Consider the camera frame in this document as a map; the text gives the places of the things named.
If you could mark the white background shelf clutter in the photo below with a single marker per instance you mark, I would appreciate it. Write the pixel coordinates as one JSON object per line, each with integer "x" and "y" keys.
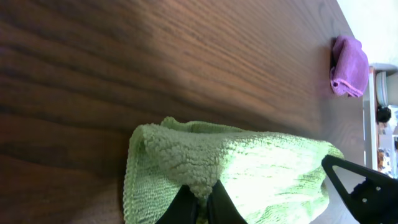
{"x": 380, "y": 125}

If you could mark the crumpled purple cloth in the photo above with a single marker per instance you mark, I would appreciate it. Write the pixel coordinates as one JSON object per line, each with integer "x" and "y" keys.
{"x": 350, "y": 75}

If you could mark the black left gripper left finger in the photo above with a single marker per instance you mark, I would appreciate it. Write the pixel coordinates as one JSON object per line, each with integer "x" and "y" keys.
{"x": 182, "y": 210}

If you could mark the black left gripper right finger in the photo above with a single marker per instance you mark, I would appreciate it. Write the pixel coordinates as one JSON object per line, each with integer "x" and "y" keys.
{"x": 220, "y": 208}

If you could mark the light green microfiber cloth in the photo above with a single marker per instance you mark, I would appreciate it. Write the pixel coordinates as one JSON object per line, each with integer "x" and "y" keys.
{"x": 270, "y": 177}

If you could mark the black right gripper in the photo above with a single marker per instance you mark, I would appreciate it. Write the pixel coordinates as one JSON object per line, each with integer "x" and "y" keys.
{"x": 370, "y": 196}

